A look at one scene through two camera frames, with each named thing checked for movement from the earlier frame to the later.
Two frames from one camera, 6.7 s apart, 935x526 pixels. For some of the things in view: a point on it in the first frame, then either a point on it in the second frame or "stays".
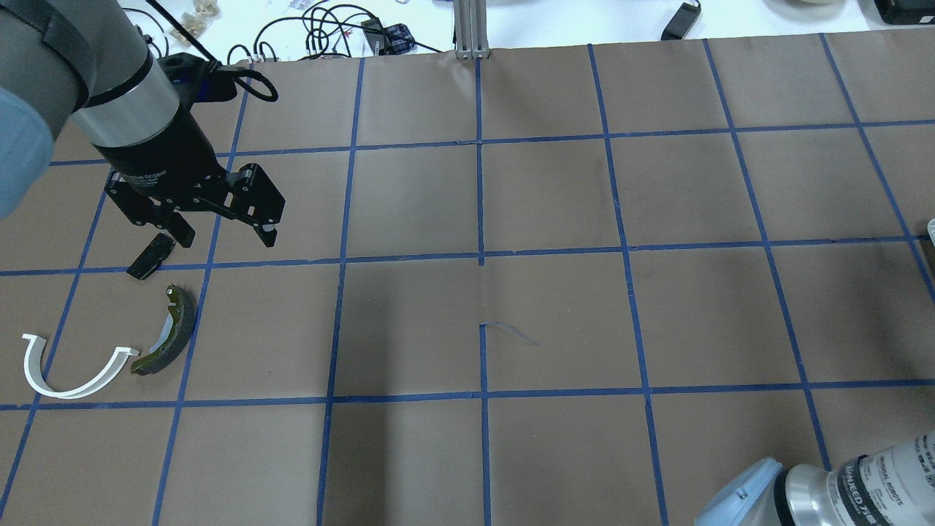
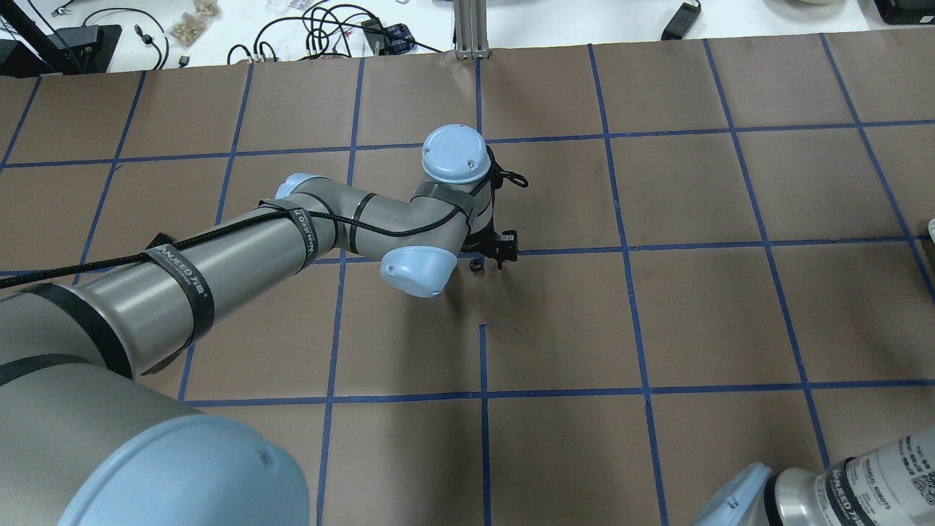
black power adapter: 681,23 stays
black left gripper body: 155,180 -> 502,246
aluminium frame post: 471,29 stays
